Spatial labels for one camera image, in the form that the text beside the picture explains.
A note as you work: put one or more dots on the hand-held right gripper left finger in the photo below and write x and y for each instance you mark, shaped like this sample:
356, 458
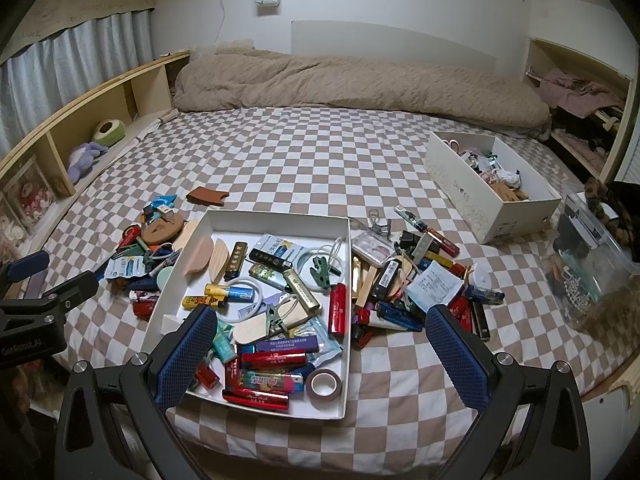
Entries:
185, 360

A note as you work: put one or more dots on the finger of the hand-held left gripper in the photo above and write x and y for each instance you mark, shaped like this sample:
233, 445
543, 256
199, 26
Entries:
30, 266
70, 290

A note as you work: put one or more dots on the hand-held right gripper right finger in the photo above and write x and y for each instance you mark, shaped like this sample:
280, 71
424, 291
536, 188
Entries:
457, 360

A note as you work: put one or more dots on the blue white sachet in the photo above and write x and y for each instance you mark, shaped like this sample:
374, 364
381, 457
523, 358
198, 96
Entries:
127, 267

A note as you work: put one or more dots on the white blue printed packet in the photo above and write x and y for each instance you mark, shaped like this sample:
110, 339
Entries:
435, 287

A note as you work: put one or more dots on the white shallow cardboard box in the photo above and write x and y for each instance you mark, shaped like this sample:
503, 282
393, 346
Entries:
240, 225

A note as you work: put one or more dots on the clear case with pale doll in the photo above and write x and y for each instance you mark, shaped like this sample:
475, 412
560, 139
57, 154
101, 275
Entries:
10, 232

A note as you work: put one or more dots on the teal lighter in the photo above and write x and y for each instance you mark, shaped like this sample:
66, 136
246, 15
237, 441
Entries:
225, 345

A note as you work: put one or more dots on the heap of assorted lighters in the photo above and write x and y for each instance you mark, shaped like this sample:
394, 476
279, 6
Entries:
400, 310
135, 272

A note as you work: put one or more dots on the blue clear lighter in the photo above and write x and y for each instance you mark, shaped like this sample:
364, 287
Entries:
485, 295

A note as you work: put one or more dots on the clear case with red doll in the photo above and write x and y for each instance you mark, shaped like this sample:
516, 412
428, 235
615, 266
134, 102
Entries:
30, 195

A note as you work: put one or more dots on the dark blue lighter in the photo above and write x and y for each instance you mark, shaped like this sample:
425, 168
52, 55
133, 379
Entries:
400, 316

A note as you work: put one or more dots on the yellow blue lighter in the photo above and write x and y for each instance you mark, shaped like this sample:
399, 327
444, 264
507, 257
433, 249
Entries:
230, 291

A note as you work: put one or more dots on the white round tape dispenser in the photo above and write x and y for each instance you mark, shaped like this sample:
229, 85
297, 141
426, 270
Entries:
480, 277

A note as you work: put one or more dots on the colourful printed lighter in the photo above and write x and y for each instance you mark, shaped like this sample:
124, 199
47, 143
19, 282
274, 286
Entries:
270, 381

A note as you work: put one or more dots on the grey clothespin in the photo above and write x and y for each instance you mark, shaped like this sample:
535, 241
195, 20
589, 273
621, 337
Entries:
274, 320

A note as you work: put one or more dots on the purple bar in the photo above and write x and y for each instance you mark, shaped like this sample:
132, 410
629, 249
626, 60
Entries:
287, 344

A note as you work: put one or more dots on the pale wooden leaf piece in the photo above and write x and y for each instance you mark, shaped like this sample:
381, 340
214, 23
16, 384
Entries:
220, 260

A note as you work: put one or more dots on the tan wooden leaf piece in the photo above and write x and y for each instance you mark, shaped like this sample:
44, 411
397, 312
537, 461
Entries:
200, 255

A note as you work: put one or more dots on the black white-label lighter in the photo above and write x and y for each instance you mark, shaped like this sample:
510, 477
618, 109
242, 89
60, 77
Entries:
386, 277

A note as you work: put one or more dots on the black gold patterned lighter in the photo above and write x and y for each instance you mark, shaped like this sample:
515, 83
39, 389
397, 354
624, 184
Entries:
235, 260

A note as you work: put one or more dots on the green cartoon-print lighter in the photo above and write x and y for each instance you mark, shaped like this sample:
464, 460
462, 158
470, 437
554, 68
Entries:
265, 276

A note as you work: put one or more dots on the red gold lighter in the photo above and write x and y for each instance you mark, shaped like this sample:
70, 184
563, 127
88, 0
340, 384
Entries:
442, 242

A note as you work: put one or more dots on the purple plush toy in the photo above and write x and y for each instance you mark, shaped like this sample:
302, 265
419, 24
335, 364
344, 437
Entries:
85, 160

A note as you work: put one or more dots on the small black box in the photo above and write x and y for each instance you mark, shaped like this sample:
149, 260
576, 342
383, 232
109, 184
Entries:
411, 242

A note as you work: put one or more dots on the gold bar lighter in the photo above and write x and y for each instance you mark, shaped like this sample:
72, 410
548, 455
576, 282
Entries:
358, 280

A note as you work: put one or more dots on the blue foil packet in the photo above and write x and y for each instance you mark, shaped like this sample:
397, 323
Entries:
165, 202

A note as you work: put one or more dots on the tall red lighter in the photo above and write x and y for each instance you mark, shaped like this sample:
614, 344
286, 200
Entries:
337, 310

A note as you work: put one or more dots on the light blue wipe packet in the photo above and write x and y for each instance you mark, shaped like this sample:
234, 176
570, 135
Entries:
327, 342

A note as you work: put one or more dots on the brown tape roll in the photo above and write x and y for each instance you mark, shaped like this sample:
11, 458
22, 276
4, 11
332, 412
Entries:
315, 382

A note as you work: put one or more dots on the short black lighter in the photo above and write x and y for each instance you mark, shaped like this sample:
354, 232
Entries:
270, 259

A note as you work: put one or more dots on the clear card holder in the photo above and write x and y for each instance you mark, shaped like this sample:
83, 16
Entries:
372, 249

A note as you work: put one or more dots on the blue white card packet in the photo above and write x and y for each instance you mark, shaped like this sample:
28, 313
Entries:
282, 246

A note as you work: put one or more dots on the green avocado plush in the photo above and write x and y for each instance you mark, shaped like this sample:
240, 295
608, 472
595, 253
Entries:
107, 131

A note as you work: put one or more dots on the wooden bedside shelf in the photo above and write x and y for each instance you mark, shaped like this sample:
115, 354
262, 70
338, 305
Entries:
80, 115

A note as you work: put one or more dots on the silver scissors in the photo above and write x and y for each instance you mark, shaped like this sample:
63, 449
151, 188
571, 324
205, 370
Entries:
378, 220

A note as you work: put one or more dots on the green clothespin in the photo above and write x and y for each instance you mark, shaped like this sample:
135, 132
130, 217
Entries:
320, 272

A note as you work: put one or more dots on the brown leather pouch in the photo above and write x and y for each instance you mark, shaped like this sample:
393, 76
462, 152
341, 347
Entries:
205, 195

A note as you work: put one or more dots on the clear plastic bin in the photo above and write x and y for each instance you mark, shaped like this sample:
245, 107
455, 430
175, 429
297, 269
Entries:
595, 260

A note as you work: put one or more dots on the white shoe box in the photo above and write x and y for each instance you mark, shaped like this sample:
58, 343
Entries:
460, 185

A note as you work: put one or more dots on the jumble of small accessories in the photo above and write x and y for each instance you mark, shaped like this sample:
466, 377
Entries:
495, 175

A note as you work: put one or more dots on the grey curtain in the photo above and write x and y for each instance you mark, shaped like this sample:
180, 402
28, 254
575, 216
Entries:
75, 65

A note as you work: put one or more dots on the brown furry plush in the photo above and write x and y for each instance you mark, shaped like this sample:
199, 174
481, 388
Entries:
610, 210

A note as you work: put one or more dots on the checkered bed sheet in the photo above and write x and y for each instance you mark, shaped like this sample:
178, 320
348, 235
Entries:
300, 160

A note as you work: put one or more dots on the beige curtain valance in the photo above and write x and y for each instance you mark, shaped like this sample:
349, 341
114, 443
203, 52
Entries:
90, 5

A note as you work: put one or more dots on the open wardrobe shelf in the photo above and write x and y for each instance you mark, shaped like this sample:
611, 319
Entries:
620, 125

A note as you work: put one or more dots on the pink clothes pile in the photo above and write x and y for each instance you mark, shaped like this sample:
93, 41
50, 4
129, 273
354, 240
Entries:
575, 90

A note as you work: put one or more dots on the beige duvet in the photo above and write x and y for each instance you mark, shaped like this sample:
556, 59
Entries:
350, 85

